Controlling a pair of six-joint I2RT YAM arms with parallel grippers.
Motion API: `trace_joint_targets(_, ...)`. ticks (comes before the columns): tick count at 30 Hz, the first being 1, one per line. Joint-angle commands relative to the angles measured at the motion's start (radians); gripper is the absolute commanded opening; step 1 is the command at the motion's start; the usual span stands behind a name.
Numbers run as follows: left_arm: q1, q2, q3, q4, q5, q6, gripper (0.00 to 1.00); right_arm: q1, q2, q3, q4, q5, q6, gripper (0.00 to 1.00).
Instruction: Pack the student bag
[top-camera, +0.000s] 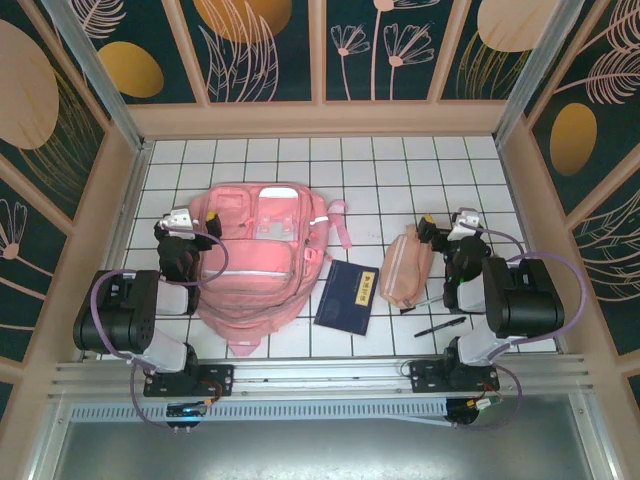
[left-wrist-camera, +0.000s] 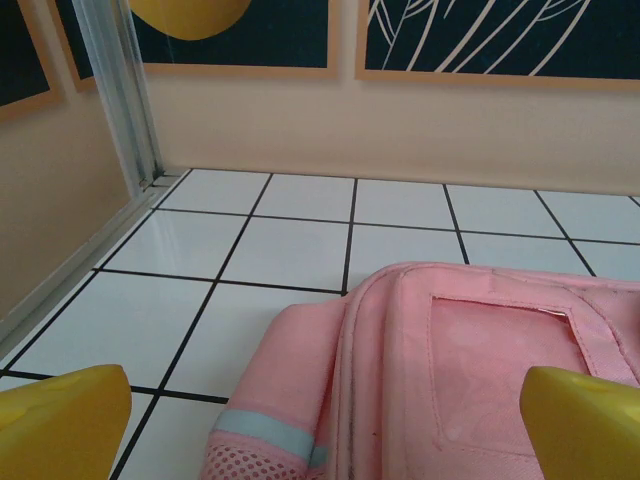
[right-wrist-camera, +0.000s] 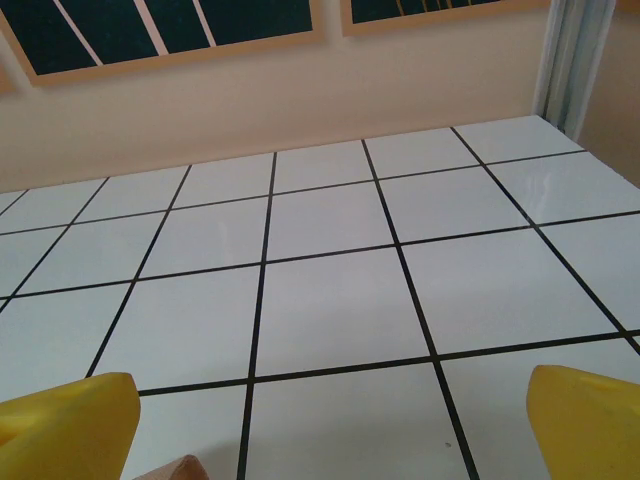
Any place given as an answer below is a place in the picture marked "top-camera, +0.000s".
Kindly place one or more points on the dark blue notebook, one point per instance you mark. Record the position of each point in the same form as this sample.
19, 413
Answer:
345, 300

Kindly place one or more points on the pink backpack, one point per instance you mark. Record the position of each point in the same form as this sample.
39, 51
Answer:
250, 280

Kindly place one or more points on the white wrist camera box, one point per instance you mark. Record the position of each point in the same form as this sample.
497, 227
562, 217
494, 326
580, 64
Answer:
465, 220
177, 220

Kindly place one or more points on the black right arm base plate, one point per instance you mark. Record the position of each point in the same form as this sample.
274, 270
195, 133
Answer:
425, 375

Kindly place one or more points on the small controller circuit board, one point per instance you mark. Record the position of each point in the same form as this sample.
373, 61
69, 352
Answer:
470, 405
185, 410

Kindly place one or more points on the grey metal panel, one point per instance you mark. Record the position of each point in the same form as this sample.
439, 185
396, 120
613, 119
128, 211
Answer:
300, 450

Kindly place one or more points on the silver pen with black cap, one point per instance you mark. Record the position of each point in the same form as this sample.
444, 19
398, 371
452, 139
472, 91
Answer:
425, 303

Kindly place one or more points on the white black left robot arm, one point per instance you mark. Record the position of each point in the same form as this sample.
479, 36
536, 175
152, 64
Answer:
115, 315

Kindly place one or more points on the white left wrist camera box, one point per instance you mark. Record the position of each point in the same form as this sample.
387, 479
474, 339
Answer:
177, 220

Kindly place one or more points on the aluminium corner post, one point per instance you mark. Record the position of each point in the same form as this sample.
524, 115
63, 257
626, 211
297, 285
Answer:
95, 65
545, 65

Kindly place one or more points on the aluminium mounting rail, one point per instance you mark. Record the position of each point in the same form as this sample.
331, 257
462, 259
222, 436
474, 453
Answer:
320, 380

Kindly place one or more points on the aluminium side rail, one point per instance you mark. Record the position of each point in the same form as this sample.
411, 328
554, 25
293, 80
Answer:
510, 170
131, 200

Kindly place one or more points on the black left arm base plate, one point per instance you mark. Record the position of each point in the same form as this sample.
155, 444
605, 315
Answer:
220, 380

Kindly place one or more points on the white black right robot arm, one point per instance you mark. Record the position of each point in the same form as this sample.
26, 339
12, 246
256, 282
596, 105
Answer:
525, 300

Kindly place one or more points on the pink pencil case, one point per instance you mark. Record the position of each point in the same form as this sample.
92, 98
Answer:
405, 270

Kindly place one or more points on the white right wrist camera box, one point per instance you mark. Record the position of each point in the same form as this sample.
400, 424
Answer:
465, 220

